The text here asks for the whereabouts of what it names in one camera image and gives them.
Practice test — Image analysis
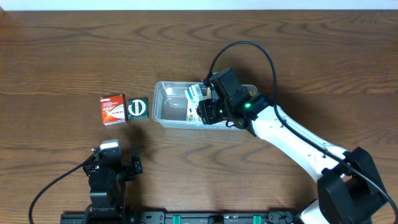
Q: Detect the slim white blue box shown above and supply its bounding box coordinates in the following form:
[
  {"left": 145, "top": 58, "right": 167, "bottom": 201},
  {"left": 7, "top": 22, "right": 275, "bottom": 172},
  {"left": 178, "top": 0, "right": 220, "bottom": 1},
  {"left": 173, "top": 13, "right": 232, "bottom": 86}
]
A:
[{"left": 185, "top": 84, "right": 206, "bottom": 103}]

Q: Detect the large blue white box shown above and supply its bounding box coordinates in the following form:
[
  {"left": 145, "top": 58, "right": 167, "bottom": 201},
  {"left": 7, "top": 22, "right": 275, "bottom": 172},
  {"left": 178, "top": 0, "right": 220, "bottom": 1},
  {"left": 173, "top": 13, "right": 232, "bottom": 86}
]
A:
[{"left": 186, "top": 100, "right": 202, "bottom": 122}]

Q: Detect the yellow box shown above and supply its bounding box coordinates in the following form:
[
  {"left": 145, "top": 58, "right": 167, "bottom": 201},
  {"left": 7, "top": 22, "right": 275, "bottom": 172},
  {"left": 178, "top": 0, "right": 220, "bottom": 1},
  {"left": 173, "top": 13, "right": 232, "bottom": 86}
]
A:
[{"left": 206, "top": 87, "right": 212, "bottom": 99}]

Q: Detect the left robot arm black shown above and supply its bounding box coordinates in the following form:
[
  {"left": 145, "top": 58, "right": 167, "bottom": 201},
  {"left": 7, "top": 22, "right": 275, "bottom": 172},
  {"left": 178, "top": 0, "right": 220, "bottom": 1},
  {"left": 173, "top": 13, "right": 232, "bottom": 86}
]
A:
[{"left": 83, "top": 142, "right": 142, "bottom": 221}]

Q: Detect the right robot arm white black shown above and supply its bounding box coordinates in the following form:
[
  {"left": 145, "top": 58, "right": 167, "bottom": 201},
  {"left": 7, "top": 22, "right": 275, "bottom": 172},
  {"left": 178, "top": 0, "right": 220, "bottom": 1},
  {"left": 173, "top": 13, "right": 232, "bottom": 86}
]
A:
[{"left": 198, "top": 68, "right": 387, "bottom": 224}]

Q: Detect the clear plastic container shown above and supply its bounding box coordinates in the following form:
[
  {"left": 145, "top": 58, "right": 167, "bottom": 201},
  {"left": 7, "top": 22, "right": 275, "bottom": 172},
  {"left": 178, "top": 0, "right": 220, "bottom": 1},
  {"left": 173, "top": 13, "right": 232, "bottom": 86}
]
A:
[{"left": 152, "top": 81, "right": 239, "bottom": 131}]

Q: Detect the dark green small box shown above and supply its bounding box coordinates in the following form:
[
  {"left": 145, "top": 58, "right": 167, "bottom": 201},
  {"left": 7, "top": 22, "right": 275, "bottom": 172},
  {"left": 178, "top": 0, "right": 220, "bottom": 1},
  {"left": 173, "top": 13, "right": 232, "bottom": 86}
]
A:
[{"left": 127, "top": 98, "right": 149, "bottom": 120}]

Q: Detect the red orange small box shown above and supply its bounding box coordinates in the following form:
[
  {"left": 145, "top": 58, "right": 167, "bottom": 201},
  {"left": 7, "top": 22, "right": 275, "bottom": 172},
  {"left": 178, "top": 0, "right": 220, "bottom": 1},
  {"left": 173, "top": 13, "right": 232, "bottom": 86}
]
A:
[{"left": 100, "top": 94, "right": 127, "bottom": 126}]

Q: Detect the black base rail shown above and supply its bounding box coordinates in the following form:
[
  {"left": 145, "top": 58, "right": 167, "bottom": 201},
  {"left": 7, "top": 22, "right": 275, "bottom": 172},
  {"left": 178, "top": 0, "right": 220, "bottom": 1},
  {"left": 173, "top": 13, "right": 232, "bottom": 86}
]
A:
[{"left": 60, "top": 210, "right": 371, "bottom": 224}]

